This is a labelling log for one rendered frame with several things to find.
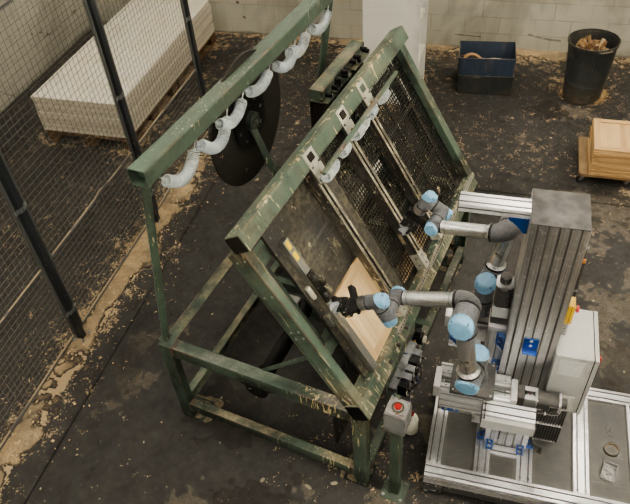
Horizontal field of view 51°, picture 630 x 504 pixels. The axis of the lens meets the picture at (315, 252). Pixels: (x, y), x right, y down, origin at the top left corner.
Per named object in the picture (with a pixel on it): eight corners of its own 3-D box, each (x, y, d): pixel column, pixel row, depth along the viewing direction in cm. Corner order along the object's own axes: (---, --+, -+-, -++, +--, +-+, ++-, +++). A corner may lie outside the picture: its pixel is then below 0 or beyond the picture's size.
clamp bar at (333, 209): (393, 319, 398) (427, 315, 383) (287, 161, 348) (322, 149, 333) (399, 307, 405) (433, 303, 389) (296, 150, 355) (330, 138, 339)
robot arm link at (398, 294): (483, 283, 306) (388, 281, 333) (477, 300, 299) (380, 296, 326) (489, 301, 312) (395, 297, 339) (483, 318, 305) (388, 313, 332)
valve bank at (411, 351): (408, 415, 386) (409, 392, 370) (385, 407, 391) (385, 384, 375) (434, 351, 418) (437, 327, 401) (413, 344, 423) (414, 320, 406)
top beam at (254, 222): (235, 255, 311) (249, 252, 304) (223, 239, 307) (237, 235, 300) (397, 42, 450) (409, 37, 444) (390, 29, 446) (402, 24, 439)
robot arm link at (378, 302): (387, 312, 314) (379, 299, 310) (369, 314, 321) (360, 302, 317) (393, 301, 319) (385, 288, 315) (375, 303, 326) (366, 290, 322)
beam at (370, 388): (353, 421, 366) (369, 421, 359) (343, 407, 361) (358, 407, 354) (465, 186, 505) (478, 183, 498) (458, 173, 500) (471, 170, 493)
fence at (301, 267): (368, 371, 373) (374, 370, 370) (277, 244, 333) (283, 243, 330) (372, 364, 376) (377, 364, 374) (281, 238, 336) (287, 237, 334)
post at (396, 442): (397, 495, 411) (400, 432, 359) (388, 492, 413) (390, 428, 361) (400, 487, 415) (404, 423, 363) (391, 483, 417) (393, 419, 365)
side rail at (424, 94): (455, 179, 495) (468, 176, 488) (385, 51, 449) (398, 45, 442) (458, 173, 500) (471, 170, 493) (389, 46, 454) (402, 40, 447)
